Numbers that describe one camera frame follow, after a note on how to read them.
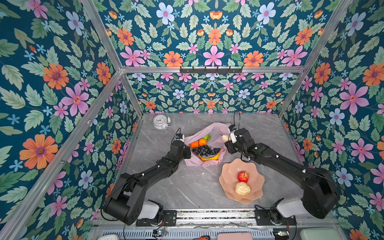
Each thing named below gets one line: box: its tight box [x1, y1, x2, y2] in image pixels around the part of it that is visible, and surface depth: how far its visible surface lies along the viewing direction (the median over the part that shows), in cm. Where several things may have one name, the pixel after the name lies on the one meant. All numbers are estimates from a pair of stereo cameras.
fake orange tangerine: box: [189, 140, 199, 149], surface depth 98 cm
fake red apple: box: [237, 170, 250, 184], surface depth 84 cm
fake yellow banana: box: [198, 151, 221, 161], surface depth 95 cm
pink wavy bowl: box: [219, 158, 265, 205], surface depth 84 cm
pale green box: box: [299, 228, 343, 240], surface depth 69 cm
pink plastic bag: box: [184, 122, 231, 167], surface depth 92 cm
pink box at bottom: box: [217, 232, 253, 240], surface depth 70 cm
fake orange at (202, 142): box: [198, 138, 207, 146], surface depth 98 cm
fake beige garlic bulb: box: [234, 181, 251, 196], surface depth 79 cm
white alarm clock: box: [151, 114, 171, 130], surface depth 112 cm
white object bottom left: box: [97, 234, 120, 240], surface depth 68 cm
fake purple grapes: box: [199, 151, 220, 160], surface depth 96 cm
